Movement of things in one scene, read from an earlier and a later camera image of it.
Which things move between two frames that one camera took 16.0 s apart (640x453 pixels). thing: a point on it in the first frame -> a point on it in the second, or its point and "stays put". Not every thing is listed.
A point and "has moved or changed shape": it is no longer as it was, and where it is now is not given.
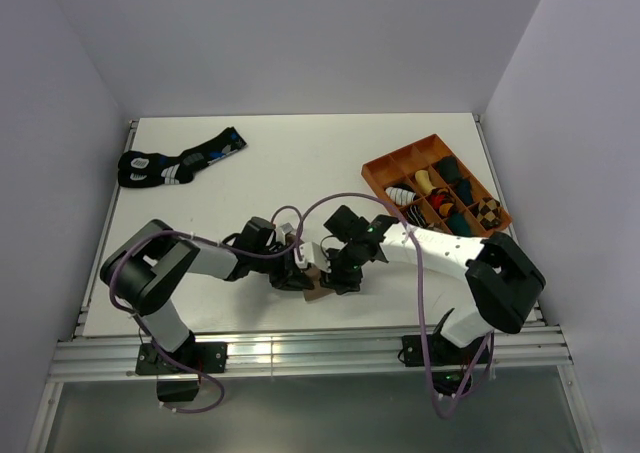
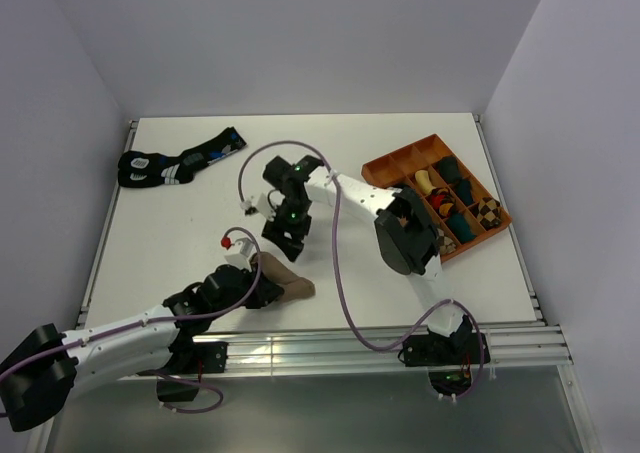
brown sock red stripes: [317, 292] has moved or changed shape
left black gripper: [289, 276] -> [265, 292]
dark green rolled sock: [448, 167] stays put
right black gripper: [337, 280] -> [276, 230]
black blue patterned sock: [140, 169] stays put
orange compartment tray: [435, 190] stays put
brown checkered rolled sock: [487, 212] stays put
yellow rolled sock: [423, 181] stays put
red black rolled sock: [442, 200] stays put
